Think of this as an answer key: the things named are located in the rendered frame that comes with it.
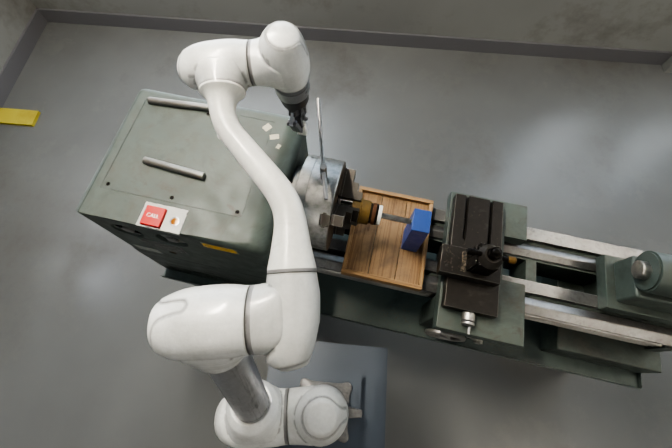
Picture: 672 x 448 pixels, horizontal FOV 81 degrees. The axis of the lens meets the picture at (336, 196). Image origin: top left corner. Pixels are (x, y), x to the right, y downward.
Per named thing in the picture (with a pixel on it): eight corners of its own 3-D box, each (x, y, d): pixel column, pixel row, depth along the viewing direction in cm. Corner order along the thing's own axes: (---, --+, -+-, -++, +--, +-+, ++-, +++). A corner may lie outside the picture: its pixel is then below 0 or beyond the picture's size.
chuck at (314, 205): (302, 257, 143) (296, 223, 115) (322, 184, 157) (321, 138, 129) (326, 262, 142) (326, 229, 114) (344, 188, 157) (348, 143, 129)
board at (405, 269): (340, 274, 147) (340, 271, 144) (359, 189, 162) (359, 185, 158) (419, 291, 145) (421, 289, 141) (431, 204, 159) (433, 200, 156)
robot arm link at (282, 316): (318, 270, 72) (244, 274, 72) (322, 375, 68) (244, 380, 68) (320, 272, 85) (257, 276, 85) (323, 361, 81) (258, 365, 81)
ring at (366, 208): (349, 216, 129) (376, 222, 128) (354, 191, 133) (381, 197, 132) (348, 226, 137) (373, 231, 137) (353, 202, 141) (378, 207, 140)
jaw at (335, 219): (325, 213, 133) (319, 226, 122) (327, 200, 132) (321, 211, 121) (357, 220, 132) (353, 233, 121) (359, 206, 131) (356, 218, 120)
